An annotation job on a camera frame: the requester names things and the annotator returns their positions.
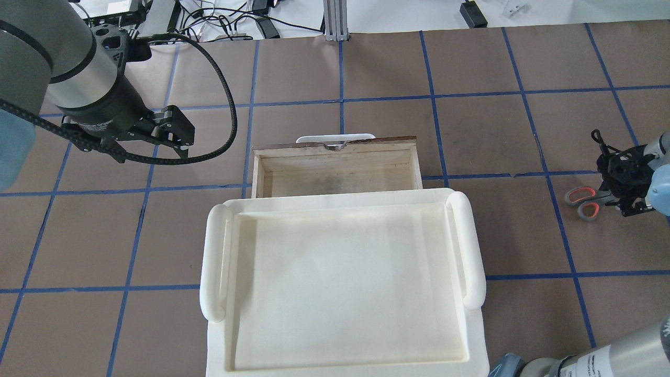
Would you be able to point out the white plastic tray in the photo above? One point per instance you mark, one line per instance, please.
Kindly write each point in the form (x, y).
(362, 284)

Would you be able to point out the black power brick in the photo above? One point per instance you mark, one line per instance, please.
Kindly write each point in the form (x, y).
(472, 15)

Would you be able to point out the white drawer handle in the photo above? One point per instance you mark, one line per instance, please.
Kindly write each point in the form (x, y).
(330, 139)

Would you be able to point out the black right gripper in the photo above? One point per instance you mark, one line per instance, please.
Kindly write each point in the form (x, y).
(629, 174)

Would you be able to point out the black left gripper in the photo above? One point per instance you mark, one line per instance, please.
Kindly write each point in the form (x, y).
(112, 111)

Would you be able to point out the scissors with orange handles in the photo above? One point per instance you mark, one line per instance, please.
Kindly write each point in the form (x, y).
(588, 201)

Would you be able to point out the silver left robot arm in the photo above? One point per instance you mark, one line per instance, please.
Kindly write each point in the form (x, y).
(62, 75)

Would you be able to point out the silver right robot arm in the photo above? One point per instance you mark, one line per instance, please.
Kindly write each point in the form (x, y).
(641, 353)

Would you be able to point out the aluminium frame post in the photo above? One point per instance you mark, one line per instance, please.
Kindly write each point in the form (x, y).
(335, 21)

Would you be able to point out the light wooden drawer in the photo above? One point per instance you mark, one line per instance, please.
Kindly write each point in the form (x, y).
(366, 165)

